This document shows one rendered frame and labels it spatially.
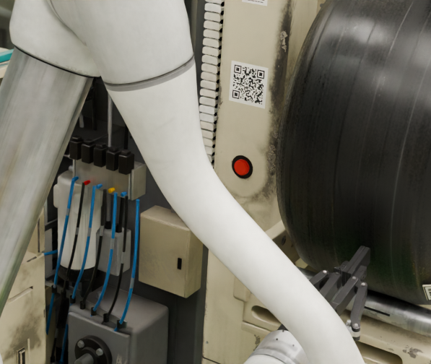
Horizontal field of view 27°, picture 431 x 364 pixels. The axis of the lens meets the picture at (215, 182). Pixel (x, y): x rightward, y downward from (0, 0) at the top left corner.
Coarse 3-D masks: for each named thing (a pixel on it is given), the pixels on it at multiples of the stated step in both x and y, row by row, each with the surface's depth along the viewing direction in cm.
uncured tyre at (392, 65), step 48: (336, 0) 141; (384, 0) 137; (336, 48) 135; (384, 48) 132; (288, 96) 141; (336, 96) 134; (384, 96) 131; (288, 144) 139; (336, 144) 134; (384, 144) 130; (288, 192) 142; (336, 192) 136; (384, 192) 132; (336, 240) 142; (384, 240) 136; (384, 288) 147
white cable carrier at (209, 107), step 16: (208, 0) 163; (224, 0) 162; (208, 16) 164; (208, 32) 165; (208, 48) 166; (208, 64) 167; (208, 80) 169; (208, 96) 169; (208, 112) 170; (208, 128) 171; (208, 144) 172
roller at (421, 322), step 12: (312, 276) 160; (372, 300) 154; (384, 300) 154; (396, 300) 153; (372, 312) 154; (384, 312) 153; (396, 312) 152; (408, 312) 151; (420, 312) 151; (396, 324) 153; (408, 324) 151; (420, 324) 150
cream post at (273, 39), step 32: (288, 0) 154; (224, 32) 162; (256, 32) 159; (288, 32) 157; (224, 64) 164; (256, 64) 160; (288, 64) 160; (224, 96) 166; (224, 128) 168; (256, 128) 164; (224, 160) 170; (256, 160) 167; (256, 192) 169; (224, 288) 180; (224, 320) 182; (224, 352) 185
